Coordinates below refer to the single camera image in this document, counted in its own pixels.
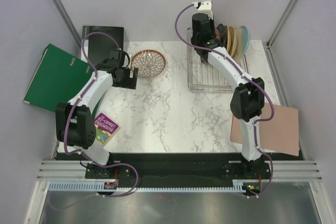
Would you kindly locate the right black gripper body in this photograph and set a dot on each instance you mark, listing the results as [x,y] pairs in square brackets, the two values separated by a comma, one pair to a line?
[211,27]

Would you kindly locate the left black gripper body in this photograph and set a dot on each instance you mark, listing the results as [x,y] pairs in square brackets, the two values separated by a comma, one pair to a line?
[125,81]

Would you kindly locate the wire dish rack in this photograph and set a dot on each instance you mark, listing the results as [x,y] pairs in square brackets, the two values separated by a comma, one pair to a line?
[202,77]

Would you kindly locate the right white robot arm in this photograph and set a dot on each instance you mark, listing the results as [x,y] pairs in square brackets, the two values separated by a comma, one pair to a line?
[247,101]

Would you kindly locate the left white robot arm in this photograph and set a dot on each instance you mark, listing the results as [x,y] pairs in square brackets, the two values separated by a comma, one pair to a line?
[74,121]

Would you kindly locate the dark teal plate in rack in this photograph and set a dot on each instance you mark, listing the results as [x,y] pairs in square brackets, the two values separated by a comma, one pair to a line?
[222,34]

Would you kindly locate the cream plate in rack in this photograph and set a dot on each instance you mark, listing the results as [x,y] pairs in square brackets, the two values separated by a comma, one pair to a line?
[232,40]
[236,48]

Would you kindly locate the light blue plate in rack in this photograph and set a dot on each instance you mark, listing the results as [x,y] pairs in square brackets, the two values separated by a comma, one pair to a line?
[246,39]

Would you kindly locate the black binder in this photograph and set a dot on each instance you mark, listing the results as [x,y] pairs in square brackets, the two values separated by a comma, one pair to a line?
[97,47]

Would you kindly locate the brown floral pattern plate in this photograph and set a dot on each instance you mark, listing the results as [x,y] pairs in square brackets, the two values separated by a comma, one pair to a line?
[150,63]

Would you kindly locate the purple children's book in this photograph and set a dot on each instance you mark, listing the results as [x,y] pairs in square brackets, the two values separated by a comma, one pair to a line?
[106,129]

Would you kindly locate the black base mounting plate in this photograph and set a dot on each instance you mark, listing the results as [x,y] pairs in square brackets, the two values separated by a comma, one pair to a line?
[205,169]

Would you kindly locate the pink cutting board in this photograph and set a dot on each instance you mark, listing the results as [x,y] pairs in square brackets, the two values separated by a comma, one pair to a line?
[280,134]

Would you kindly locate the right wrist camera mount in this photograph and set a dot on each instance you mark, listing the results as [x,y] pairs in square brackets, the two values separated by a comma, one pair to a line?
[205,7]

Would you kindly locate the green ring binder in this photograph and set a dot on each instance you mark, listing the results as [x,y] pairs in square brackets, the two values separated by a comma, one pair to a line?
[58,77]

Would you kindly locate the left aluminium frame post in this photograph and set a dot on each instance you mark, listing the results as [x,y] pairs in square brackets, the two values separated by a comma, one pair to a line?
[66,18]

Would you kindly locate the aluminium frame post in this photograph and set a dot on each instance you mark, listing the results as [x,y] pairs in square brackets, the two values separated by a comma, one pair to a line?
[283,18]
[66,18]

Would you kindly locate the right aluminium frame post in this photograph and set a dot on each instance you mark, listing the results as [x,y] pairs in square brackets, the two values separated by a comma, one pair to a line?
[283,18]

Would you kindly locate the aluminium front rail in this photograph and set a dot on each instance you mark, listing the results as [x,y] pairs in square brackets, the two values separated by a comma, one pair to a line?
[284,171]

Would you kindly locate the white slotted cable duct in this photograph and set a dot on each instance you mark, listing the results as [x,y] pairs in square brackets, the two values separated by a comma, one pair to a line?
[104,187]

